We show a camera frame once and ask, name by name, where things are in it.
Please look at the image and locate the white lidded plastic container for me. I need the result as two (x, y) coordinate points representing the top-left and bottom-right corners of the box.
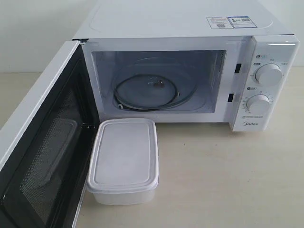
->
(87, 118), (159, 205)

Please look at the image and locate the white microwave door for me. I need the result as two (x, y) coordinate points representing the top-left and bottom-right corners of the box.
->
(0, 40), (100, 228)

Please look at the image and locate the white Midea microwave body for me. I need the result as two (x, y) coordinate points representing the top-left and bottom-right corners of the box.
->
(74, 0), (300, 132)

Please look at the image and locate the lower white timer knob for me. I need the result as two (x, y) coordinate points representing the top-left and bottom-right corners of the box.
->
(246, 95), (270, 114)

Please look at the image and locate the white red warning sticker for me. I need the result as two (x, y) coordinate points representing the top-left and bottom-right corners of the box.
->
(207, 17), (234, 29)

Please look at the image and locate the upper white control knob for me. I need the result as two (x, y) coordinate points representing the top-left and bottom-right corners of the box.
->
(255, 64), (283, 86)

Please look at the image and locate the blue energy label sticker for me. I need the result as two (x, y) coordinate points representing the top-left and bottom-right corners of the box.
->
(228, 16), (257, 29)

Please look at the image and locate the grey turntable roller ring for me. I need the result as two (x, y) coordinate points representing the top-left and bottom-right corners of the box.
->
(114, 76), (181, 112)

